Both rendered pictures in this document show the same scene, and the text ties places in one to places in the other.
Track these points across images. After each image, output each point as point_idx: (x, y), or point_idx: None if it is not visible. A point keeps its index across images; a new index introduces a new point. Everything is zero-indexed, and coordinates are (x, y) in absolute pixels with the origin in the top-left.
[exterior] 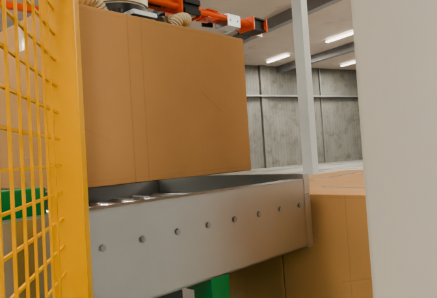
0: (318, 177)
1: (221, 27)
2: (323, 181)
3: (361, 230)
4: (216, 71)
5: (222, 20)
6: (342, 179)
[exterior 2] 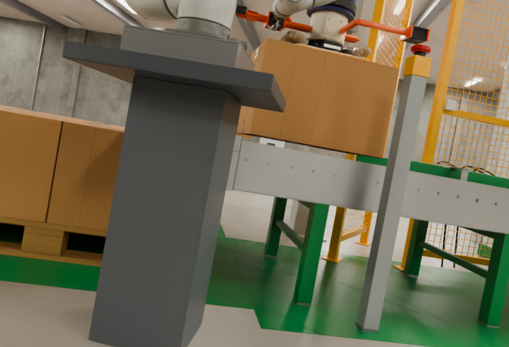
0: (68, 120)
1: (235, 18)
2: (115, 128)
3: None
4: None
5: (238, 17)
6: (104, 126)
